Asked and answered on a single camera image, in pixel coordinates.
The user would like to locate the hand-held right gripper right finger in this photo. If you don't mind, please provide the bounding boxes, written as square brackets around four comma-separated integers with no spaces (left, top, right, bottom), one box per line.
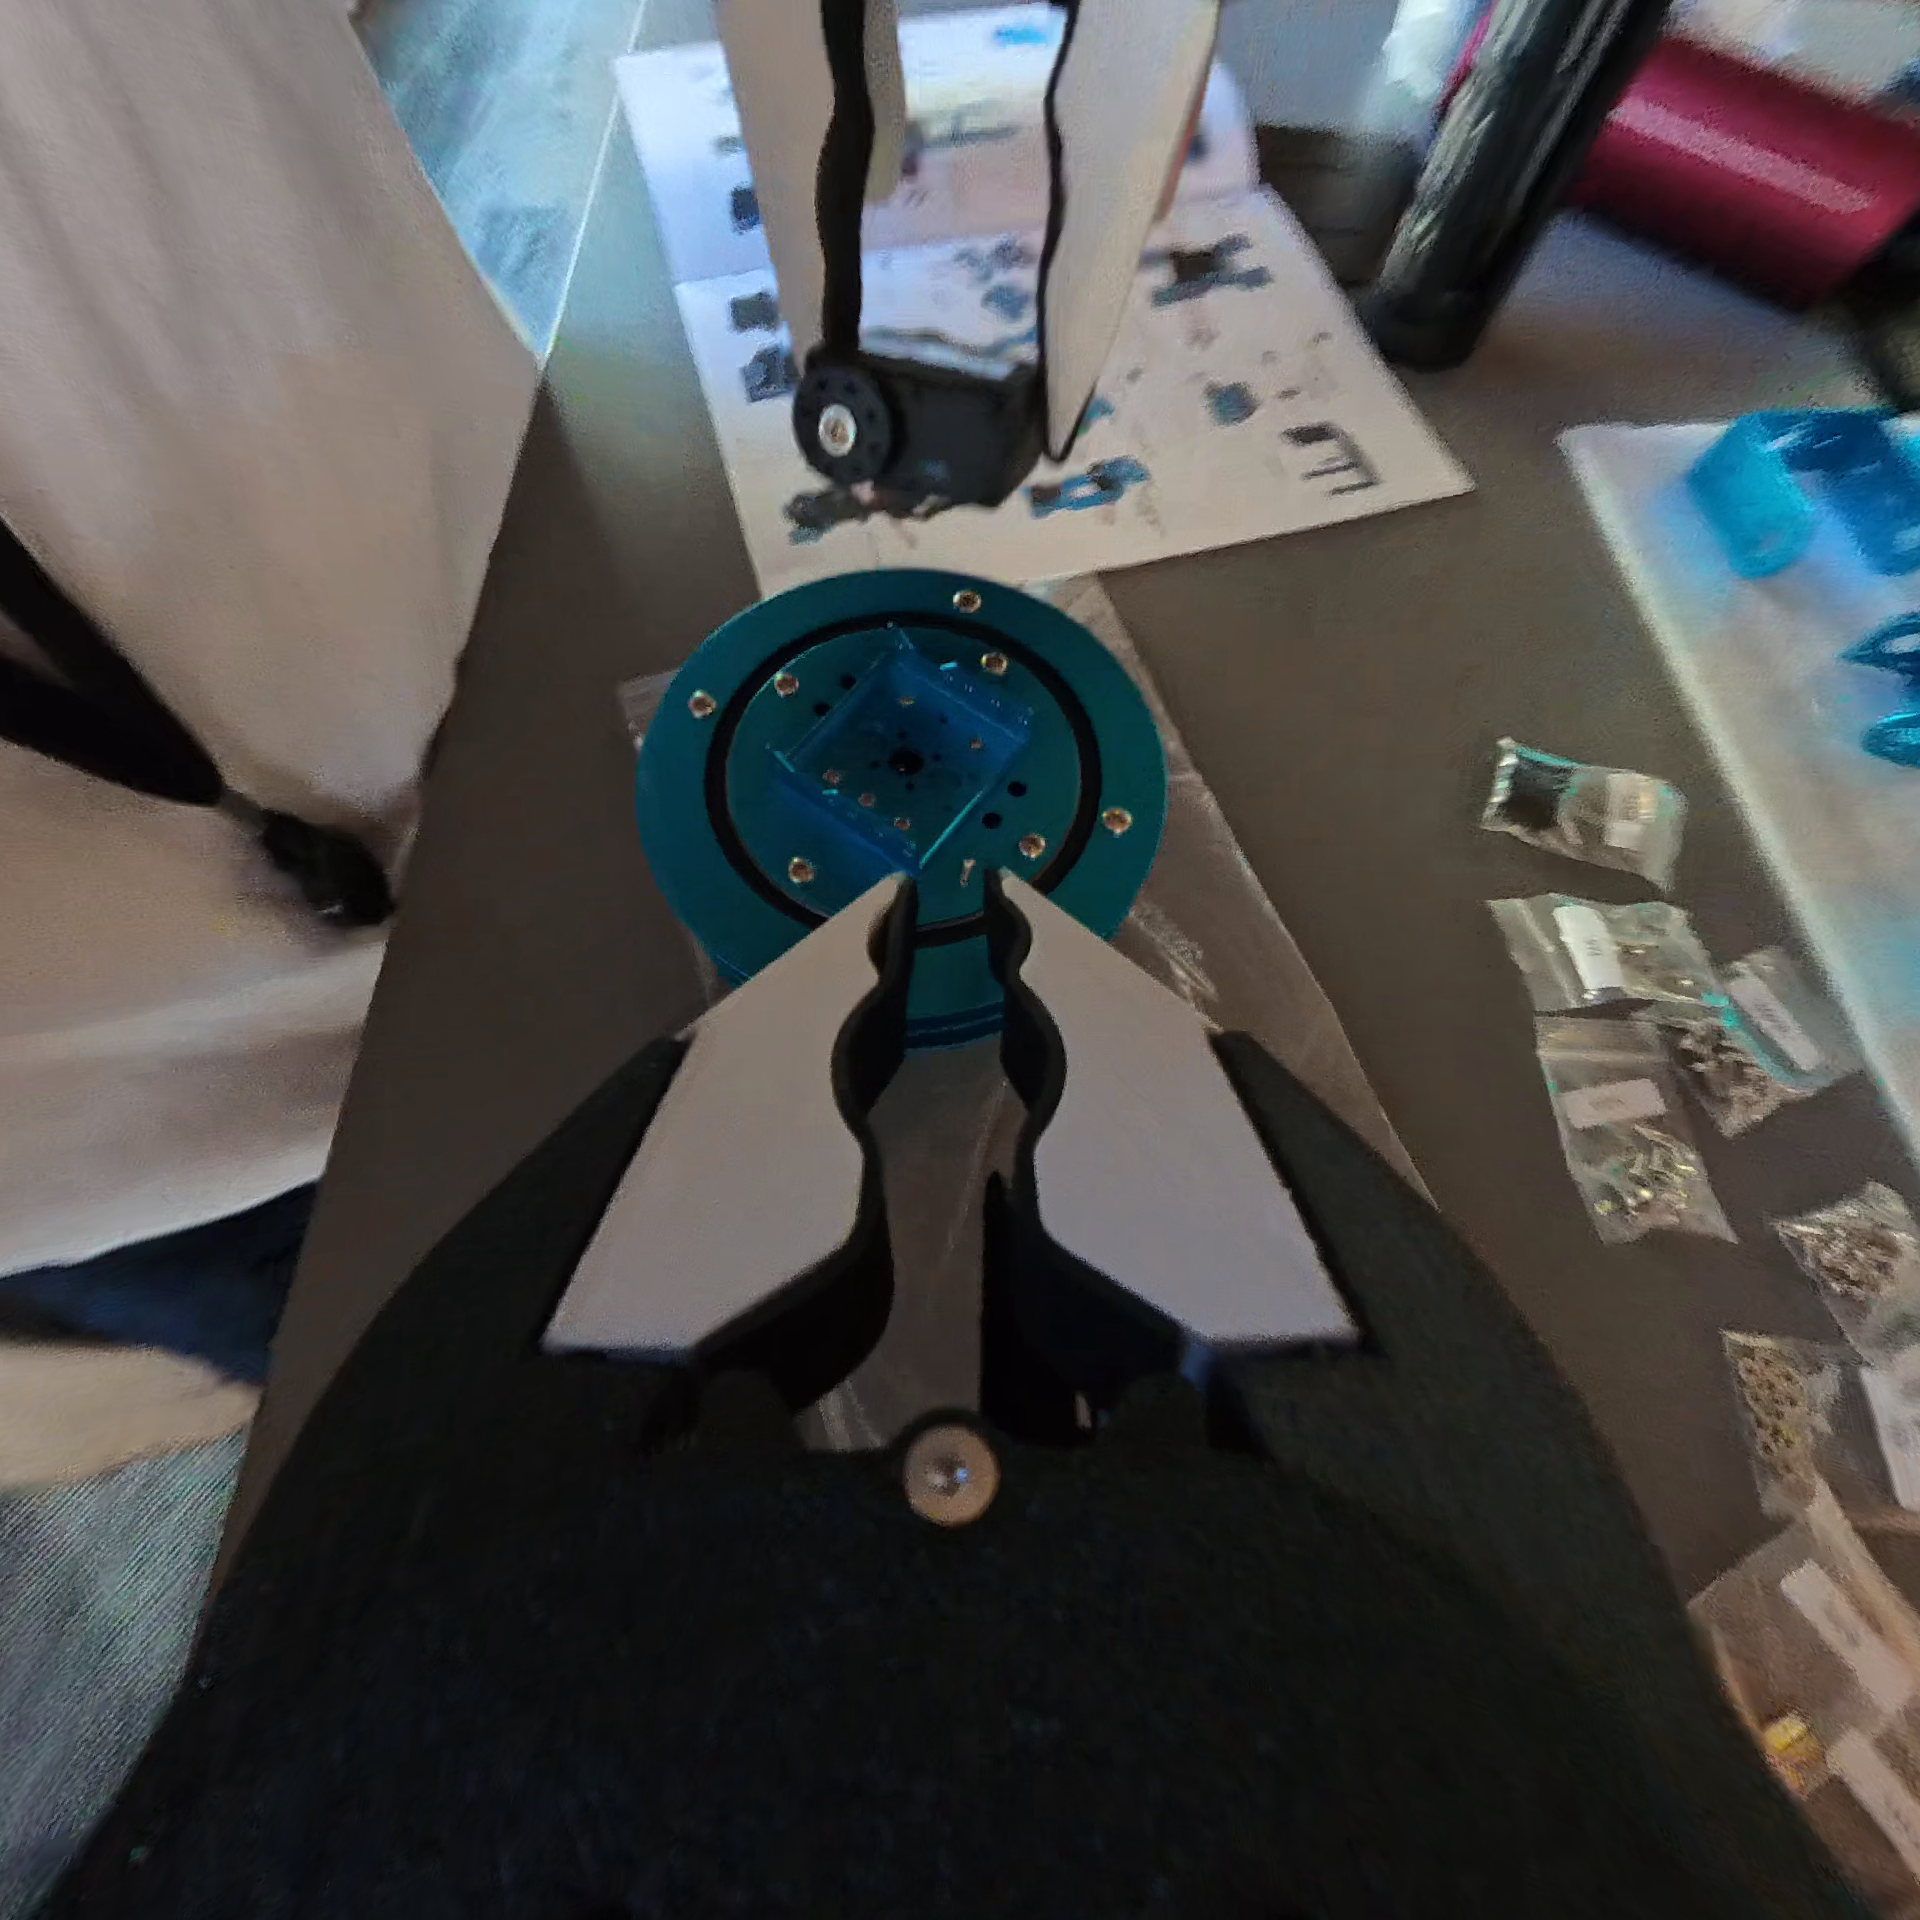
[978,874,1363,1446]

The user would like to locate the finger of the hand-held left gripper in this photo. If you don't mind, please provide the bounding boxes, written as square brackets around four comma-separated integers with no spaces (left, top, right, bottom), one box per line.
[1040,0,1221,463]
[717,0,914,367]

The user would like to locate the white shirt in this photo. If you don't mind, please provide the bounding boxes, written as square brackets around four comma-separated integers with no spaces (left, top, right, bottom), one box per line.
[0,0,542,1488]

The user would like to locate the black neck strap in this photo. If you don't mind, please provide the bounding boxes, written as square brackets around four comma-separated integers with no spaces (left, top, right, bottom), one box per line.
[0,517,396,925]

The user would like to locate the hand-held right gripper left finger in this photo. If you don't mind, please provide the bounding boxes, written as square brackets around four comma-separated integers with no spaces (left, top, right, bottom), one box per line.
[540,874,922,1414]

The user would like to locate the small blue angle bracket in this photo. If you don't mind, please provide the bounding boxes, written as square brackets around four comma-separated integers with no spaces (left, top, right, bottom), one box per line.
[1843,615,1920,765]

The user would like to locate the printed instruction manual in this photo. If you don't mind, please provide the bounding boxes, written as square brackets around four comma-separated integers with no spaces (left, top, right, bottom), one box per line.
[614,0,1478,594]

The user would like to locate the group of small screw bags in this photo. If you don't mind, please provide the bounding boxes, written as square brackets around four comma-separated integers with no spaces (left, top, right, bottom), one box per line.
[1477,736,1920,1864]

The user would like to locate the red metal cylinder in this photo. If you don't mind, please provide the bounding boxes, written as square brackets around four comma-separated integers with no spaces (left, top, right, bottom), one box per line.
[1558,37,1920,309]

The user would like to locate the black servo with round horn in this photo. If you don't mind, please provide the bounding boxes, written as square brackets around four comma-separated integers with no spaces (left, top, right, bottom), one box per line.
[790,346,1045,512]

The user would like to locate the large blue U bracket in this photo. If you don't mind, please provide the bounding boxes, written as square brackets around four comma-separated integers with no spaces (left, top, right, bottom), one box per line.
[1791,408,1920,573]
[1687,416,1823,586]

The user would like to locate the dark grey desk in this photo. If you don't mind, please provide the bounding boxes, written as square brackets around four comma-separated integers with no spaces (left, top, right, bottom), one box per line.
[216,0,1920,1864]

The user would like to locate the black ribbed cylinder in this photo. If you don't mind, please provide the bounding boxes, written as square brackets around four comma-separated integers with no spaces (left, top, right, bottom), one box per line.
[1358,0,1672,369]

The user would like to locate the large clear plastic bag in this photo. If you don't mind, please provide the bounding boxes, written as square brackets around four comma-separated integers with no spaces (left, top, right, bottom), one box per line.
[621,577,1432,1450]

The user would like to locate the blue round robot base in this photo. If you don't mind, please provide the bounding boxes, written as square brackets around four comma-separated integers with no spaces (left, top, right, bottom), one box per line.
[634,569,1168,1053]

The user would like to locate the dark blue trousers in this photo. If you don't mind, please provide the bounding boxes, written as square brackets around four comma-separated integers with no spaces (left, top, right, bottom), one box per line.
[0,1200,317,1384]

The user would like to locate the white foam sheet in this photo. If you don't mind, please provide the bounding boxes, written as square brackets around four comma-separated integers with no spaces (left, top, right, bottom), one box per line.
[1558,406,1920,1157]

